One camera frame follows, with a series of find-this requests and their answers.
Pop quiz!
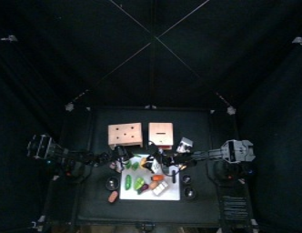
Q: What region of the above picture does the green toy corn husk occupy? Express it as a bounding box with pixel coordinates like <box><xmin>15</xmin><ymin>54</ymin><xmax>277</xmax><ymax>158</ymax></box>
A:
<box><xmin>132</xmin><ymin>177</ymin><xmax>147</xmax><ymax>191</ymax></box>

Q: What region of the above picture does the white cutting board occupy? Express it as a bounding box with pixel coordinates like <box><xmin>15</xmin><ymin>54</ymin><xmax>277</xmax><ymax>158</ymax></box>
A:
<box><xmin>117</xmin><ymin>155</ymin><xmax>183</xmax><ymax>201</ymax></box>

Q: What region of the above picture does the wooden box with slot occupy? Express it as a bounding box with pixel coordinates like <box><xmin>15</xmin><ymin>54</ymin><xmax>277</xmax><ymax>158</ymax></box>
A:
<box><xmin>147</xmin><ymin>122</ymin><xmax>175</xmax><ymax>150</ymax></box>

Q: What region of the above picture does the grey white small box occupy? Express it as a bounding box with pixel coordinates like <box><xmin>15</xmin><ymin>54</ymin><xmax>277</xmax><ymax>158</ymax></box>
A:
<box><xmin>175</xmin><ymin>137</ymin><xmax>195</xmax><ymax>155</ymax></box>

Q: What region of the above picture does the black bowl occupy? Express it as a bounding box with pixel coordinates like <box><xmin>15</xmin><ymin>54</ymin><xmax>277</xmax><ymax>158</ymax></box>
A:
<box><xmin>183</xmin><ymin>186</ymin><xmax>197</xmax><ymax>200</ymax></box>
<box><xmin>180</xmin><ymin>174</ymin><xmax>193</xmax><ymax>186</ymax></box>
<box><xmin>104</xmin><ymin>176</ymin><xmax>120</xmax><ymax>191</ymax></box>

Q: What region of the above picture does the wooden box with round holes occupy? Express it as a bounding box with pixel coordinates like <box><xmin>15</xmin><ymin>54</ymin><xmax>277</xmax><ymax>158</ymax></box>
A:
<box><xmin>107</xmin><ymin>122</ymin><xmax>144</xmax><ymax>150</ymax></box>

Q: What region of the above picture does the green toy pea pod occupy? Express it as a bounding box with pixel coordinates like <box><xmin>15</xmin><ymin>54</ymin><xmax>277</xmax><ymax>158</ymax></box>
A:
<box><xmin>124</xmin><ymin>174</ymin><xmax>133</xmax><ymax>191</ymax></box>

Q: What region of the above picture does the white striped toy box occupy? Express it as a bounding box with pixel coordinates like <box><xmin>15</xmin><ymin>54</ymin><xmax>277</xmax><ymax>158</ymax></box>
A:
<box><xmin>151</xmin><ymin>180</ymin><xmax>171</xmax><ymax>197</ymax></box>

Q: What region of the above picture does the purple toy eggplant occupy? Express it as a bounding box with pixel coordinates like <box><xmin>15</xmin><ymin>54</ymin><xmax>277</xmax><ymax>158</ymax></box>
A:
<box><xmin>136</xmin><ymin>184</ymin><xmax>151</xmax><ymax>196</ymax></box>

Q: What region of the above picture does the reddish toy sausage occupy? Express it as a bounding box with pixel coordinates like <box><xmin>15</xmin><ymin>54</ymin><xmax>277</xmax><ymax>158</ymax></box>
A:
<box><xmin>107</xmin><ymin>190</ymin><xmax>119</xmax><ymax>204</ymax></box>

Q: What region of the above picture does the white text label sticker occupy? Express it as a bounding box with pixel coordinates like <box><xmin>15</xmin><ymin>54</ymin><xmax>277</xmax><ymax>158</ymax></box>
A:
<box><xmin>221</xmin><ymin>195</ymin><xmax>249</xmax><ymax>222</ymax></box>

